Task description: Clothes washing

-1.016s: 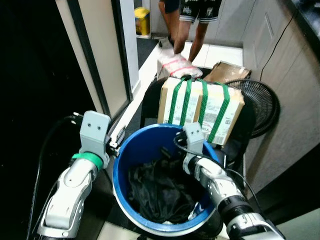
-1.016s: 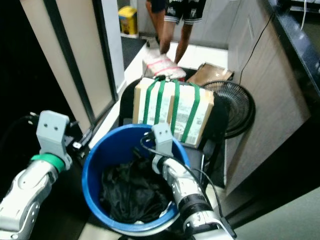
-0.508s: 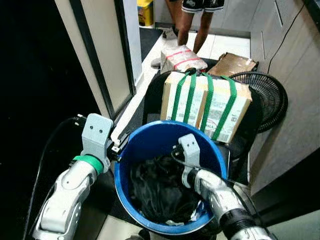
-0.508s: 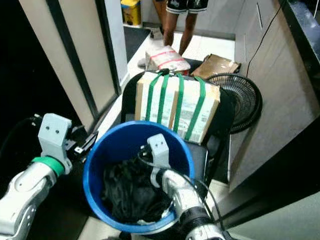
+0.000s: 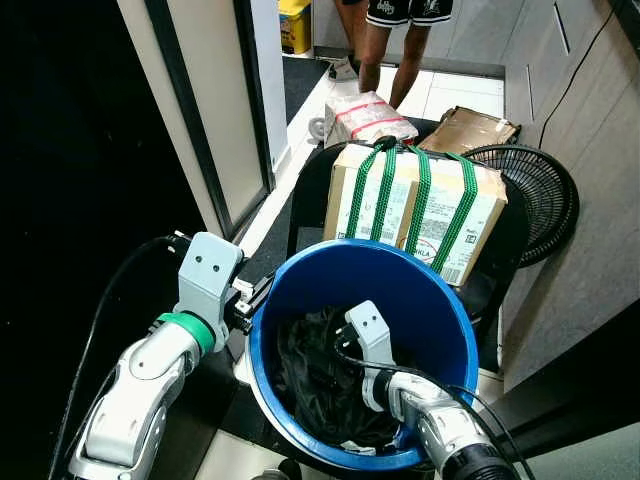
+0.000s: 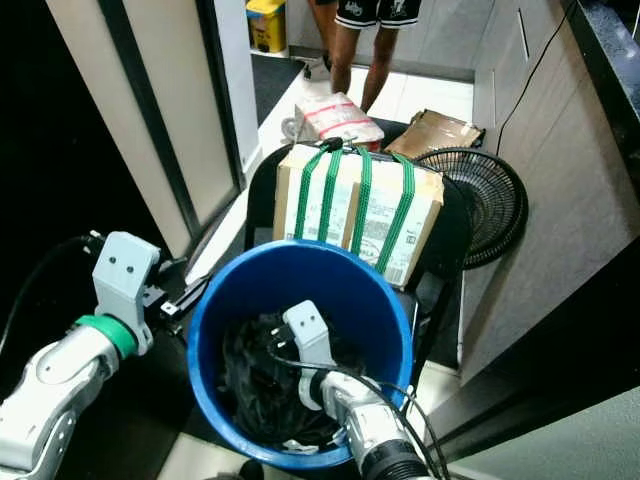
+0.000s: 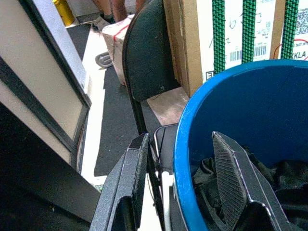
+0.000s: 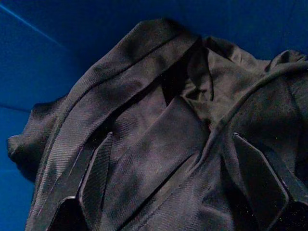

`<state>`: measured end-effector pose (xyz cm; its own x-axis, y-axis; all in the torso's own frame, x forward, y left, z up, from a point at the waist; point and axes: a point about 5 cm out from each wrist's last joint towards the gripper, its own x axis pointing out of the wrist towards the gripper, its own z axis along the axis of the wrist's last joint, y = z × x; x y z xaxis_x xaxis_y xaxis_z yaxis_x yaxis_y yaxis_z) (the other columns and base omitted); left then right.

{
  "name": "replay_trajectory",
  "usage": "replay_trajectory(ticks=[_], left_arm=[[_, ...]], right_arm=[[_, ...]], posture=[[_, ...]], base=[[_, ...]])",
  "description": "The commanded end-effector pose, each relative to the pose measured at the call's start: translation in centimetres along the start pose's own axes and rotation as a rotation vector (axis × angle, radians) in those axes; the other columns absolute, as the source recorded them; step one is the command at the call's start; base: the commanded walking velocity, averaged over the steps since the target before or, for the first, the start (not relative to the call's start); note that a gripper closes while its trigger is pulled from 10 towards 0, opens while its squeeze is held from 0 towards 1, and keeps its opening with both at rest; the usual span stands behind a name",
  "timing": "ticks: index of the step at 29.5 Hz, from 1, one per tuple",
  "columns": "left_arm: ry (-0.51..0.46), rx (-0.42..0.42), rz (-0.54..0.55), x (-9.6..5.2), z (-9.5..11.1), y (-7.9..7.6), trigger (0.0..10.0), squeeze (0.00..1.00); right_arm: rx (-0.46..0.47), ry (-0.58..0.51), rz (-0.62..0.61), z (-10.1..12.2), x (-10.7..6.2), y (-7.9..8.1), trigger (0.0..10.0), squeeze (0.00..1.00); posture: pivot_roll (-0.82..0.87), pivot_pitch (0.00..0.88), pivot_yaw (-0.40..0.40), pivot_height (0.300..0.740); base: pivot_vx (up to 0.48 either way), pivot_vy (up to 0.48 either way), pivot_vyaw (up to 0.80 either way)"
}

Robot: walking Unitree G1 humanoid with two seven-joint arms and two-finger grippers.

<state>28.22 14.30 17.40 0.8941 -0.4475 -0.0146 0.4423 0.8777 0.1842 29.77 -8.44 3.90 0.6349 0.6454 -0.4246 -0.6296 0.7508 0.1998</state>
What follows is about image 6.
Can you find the blue plastic bucket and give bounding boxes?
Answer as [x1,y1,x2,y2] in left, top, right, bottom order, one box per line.
[186,239,417,472]

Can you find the white sandal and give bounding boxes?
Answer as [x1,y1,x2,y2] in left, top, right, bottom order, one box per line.
[299,57,330,82]

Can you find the beige door with black frame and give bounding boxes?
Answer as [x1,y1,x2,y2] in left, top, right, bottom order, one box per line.
[44,0,247,258]

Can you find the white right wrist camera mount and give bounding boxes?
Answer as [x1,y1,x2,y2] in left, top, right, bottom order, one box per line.
[281,300,337,412]

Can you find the white parcel with red tape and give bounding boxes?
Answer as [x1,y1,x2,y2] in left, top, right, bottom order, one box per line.
[294,91,387,152]

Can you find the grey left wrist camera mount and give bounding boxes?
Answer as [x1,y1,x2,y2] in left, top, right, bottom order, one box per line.
[92,232,162,333]

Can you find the person in black shorts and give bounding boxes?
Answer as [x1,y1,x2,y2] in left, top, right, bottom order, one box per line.
[308,0,422,114]

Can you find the printed cardboard box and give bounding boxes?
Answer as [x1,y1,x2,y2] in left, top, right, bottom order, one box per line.
[271,142,447,290]

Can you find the dark floor mat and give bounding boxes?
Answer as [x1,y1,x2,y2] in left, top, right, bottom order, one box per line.
[249,52,302,127]

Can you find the black round fan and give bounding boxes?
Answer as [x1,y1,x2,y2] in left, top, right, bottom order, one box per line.
[414,147,530,270]

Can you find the plain brown cardboard box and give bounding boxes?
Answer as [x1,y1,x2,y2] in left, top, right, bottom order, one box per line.
[384,108,487,160]

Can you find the thin black wall cable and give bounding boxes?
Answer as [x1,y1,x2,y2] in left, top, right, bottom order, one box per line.
[494,5,568,157]

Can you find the black clothes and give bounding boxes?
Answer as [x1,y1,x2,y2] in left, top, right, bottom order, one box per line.
[217,310,347,452]

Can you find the black chair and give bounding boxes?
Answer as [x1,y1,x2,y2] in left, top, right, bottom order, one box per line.
[244,120,477,323]

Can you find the green elastic strap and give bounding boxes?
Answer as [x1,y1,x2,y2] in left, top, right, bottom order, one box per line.
[320,148,347,244]
[294,147,333,239]
[351,147,375,255]
[376,152,419,275]

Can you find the grey cabinet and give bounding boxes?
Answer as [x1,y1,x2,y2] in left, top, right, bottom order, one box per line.
[458,0,640,383]

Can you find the black countertop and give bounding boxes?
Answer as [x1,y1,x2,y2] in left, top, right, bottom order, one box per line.
[564,0,640,177]

